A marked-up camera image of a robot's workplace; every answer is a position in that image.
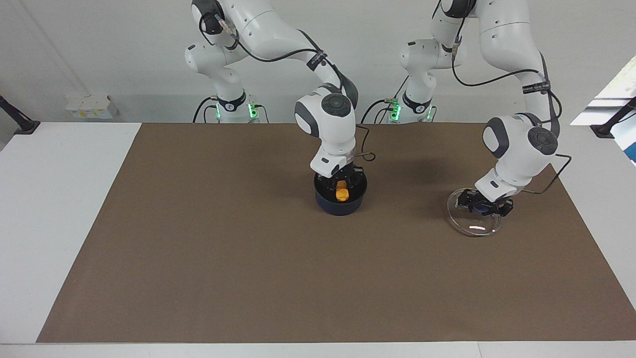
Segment glass lid with blue knob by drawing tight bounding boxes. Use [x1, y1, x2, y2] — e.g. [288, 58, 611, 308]
[447, 188, 503, 237]

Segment dark blue saucepan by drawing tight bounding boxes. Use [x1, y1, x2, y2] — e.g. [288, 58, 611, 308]
[314, 168, 369, 216]

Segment brown table mat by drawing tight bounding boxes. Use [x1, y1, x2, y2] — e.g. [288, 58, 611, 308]
[36, 122, 636, 344]

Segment white glossy panel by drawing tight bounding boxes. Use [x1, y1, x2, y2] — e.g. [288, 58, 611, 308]
[570, 55, 636, 166]

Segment white power adapter boxes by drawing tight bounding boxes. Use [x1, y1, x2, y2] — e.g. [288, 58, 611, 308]
[65, 93, 120, 120]

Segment black left base cable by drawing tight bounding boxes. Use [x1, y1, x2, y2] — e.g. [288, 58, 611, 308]
[360, 75, 438, 125]

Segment black base cable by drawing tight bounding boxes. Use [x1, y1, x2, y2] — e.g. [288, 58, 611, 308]
[360, 75, 438, 125]
[192, 96, 270, 124]

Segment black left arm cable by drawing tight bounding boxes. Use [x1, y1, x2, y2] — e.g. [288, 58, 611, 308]
[450, 30, 572, 194]

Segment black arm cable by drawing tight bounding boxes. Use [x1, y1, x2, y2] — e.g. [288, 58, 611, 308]
[450, 30, 572, 194]
[199, 10, 376, 163]

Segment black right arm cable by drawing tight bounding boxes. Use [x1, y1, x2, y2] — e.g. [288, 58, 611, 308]
[199, 10, 376, 163]

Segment black camera stand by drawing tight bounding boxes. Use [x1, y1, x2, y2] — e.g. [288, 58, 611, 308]
[0, 94, 41, 135]
[590, 96, 636, 139]

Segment black right base cable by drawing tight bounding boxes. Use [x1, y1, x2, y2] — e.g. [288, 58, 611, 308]
[192, 96, 270, 124]

